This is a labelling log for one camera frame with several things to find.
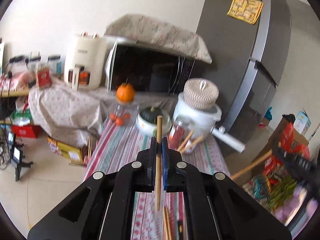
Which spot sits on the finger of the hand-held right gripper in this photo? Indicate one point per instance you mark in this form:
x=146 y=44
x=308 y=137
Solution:
x=285 y=151

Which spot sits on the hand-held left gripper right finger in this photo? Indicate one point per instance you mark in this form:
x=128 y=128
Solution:
x=165 y=165

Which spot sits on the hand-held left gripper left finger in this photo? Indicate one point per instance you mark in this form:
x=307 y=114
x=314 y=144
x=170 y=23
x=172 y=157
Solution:
x=152 y=163

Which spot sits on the tan bamboo chopstick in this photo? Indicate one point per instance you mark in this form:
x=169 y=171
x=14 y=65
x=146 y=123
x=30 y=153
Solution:
x=250 y=167
x=196 y=140
x=186 y=141
x=159 y=130

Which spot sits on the pile of wooden chopsticks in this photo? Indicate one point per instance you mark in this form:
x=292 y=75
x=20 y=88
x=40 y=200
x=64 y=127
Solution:
x=167 y=223

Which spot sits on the red plastic bag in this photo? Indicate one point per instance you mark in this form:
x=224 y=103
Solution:
x=291 y=140

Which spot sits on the blue and white carton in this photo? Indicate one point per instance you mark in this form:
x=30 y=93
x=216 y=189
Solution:
x=302 y=122

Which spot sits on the tall jar of red berries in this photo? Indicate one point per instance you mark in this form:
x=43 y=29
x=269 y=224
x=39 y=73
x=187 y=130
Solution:
x=178 y=132

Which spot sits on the green leafy vegetables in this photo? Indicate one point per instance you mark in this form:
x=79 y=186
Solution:
x=281 y=192

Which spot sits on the white bowl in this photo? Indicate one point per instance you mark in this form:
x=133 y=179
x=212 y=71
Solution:
x=146 y=127

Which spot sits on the patterned striped tablecloth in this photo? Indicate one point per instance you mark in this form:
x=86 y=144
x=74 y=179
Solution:
x=117 y=142

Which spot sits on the green pumpkin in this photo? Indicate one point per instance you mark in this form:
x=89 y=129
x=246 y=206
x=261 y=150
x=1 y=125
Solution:
x=150 y=115

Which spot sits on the white electric pot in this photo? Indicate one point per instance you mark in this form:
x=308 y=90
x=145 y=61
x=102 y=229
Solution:
x=197 y=120

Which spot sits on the clear jar with small tomatoes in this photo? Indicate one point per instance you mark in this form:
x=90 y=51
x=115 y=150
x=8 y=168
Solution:
x=122 y=112

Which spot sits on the orange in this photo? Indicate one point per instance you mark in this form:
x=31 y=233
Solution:
x=125 y=93

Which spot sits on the colourful printed box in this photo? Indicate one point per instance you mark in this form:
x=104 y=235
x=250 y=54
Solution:
x=65 y=151

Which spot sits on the black microwave oven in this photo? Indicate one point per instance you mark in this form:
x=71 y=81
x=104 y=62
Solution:
x=150 y=70

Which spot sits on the grey refrigerator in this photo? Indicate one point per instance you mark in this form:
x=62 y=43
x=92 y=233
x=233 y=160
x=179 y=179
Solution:
x=232 y=67

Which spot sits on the floral cover cloth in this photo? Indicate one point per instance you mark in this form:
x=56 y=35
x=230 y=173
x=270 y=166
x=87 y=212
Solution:
x=67 y=110

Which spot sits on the cream air fryer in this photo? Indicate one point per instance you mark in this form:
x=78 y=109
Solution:
x=83 y=55

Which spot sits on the floral pillow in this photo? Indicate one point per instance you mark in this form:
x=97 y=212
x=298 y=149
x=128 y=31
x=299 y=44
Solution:
x=160 y=33

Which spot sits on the red cardboard box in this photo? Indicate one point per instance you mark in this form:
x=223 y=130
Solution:
x=25 y=131

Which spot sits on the black tripod device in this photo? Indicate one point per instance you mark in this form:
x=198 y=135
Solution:
x=18 y=157

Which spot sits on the red label snack packet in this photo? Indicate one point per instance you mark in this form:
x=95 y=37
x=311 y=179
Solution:
x=43 y=77

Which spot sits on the yellow flyer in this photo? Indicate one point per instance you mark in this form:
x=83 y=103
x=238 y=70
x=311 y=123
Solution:
x=245 y=8

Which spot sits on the wooden shelf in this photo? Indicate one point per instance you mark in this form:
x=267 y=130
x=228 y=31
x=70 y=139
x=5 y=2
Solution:
x=12 y=93

